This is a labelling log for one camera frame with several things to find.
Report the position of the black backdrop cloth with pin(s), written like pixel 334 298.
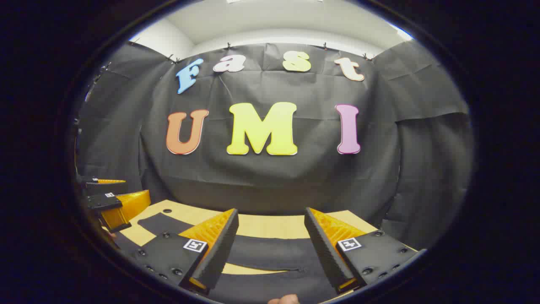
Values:
pixel 270 181

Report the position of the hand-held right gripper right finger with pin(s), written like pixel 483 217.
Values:
pixel 325 253

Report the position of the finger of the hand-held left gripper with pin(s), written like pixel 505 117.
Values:
pixel 105 188
pixel 103 202

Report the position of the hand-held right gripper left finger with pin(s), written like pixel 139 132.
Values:
pixel 219 253

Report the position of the black jeans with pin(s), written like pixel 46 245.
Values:
pixel 270 253

